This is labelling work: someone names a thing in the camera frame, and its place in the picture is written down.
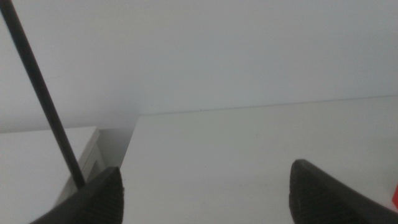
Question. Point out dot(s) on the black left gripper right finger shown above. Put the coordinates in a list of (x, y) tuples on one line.
[(323, 199)]

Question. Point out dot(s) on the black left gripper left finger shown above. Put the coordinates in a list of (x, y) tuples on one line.
[(99, 199)]

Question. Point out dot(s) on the red cube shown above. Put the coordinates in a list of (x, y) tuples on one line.
[(395, 197)]

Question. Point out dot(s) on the white side cabinet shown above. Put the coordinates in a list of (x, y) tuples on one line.
[(25, 161)]

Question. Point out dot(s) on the black pole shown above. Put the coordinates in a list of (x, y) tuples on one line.
[(40, 90)]

